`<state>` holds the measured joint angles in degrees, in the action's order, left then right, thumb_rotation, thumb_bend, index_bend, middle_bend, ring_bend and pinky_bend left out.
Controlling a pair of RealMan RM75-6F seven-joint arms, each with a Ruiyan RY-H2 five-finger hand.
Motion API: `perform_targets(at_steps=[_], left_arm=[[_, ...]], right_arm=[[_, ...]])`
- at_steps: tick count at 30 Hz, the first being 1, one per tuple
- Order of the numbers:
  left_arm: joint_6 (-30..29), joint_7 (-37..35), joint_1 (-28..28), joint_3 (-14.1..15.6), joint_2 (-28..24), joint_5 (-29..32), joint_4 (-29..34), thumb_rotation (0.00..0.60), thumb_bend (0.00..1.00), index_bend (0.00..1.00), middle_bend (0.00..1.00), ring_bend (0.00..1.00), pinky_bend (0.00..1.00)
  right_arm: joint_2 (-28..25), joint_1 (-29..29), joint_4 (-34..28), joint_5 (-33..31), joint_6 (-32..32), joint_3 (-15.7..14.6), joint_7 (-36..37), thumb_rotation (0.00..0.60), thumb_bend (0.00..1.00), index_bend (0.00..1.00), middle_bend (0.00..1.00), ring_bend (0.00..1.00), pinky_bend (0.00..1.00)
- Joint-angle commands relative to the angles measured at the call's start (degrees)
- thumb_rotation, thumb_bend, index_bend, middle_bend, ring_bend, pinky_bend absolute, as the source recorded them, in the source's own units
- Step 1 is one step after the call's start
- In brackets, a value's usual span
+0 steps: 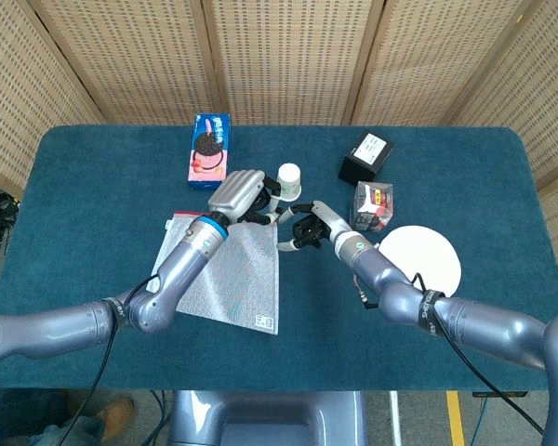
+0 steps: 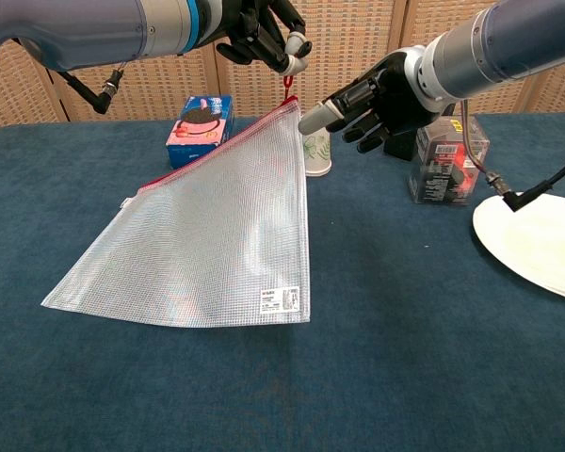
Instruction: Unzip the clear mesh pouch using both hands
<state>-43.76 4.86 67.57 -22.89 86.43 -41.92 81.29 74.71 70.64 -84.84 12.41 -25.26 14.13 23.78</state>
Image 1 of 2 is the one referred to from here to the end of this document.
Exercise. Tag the blue pink cookie box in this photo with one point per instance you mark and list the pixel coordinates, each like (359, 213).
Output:
(207, 153)

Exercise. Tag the woven bamboo folding screen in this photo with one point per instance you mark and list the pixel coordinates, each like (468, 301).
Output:
(288, 56)

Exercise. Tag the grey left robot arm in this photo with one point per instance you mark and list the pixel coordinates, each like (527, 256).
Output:
(51, 330)

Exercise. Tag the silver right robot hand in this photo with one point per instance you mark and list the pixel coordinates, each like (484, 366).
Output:
(328, 220)

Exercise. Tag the clear plastic toy box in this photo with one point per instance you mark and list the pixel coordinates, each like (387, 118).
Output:
(372, 206)

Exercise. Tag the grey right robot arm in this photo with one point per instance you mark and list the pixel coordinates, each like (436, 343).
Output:
(493, 325)

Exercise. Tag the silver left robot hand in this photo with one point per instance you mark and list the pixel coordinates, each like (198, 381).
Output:
(237, 190)

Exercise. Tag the white paper cup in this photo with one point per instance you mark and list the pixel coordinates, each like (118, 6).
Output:
(289, 179)

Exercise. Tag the black table control panel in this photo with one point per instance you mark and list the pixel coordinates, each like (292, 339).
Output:
(500, 394)

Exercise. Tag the brown shoe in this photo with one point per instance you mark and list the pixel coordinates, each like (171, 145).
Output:
(116, 413)

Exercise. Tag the silver zip pouch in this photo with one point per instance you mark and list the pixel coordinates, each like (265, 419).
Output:
(246, 279)

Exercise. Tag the grey robot torso base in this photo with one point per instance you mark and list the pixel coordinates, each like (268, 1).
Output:
(260, 418)

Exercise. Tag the black cardboard box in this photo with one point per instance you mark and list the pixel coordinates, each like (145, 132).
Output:
(365, 158)

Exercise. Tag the blue jeans leg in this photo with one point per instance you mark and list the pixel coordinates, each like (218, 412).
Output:
(83, 429)

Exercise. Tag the white round plate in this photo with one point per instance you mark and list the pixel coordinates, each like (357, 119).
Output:
(423, 251)

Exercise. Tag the blue table mat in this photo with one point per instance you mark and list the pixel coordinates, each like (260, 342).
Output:
(307, 353)

